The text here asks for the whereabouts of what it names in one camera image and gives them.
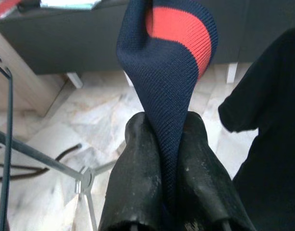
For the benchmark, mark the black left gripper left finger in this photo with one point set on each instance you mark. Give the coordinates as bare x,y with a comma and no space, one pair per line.
135,173

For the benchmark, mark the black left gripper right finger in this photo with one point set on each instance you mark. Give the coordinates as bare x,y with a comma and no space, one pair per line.
202,180

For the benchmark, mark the navy knit shirt red stripe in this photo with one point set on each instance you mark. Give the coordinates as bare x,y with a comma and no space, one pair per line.
162,84

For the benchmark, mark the silver metal clothes rack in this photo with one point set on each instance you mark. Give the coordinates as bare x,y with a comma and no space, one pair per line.
86,178

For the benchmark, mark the black fonemax print T-shirt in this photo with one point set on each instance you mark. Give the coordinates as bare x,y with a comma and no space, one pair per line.
270,120

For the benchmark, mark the black TV cabinet white legs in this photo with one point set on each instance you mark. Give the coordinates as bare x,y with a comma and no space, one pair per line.
65,43

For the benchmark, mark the light wooden sideboard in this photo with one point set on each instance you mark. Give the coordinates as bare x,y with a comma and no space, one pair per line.
17,79

